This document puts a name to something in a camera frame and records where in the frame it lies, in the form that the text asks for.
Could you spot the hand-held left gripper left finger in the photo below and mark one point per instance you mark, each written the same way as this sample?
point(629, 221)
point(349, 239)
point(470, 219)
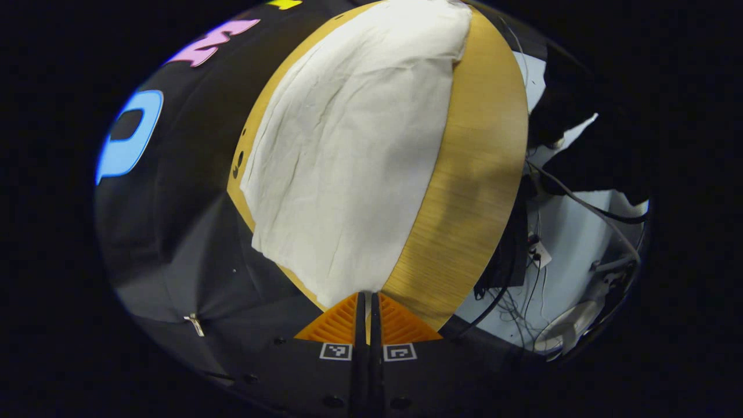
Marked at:
point(361, 348)

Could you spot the dark cloth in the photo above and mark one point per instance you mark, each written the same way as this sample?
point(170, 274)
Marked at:
point(609, 168)

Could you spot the silver metal clip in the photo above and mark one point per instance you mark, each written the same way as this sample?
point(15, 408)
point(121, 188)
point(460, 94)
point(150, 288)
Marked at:
point(195, 325)

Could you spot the black backdrop cloth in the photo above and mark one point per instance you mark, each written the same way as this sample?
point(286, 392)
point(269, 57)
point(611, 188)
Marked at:
point(191, 232)

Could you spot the white power strip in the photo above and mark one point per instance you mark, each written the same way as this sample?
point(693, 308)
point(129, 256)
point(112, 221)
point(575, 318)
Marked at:
point(566, 331)

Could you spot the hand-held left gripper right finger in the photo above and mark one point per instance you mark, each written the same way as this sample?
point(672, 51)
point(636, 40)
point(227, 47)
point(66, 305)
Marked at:
point(376, 348)

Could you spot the white jeans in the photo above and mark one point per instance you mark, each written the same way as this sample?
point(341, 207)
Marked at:
point(354, 151)

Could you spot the dark box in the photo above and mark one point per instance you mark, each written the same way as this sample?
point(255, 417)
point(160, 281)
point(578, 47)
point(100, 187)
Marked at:
point(511, 255)

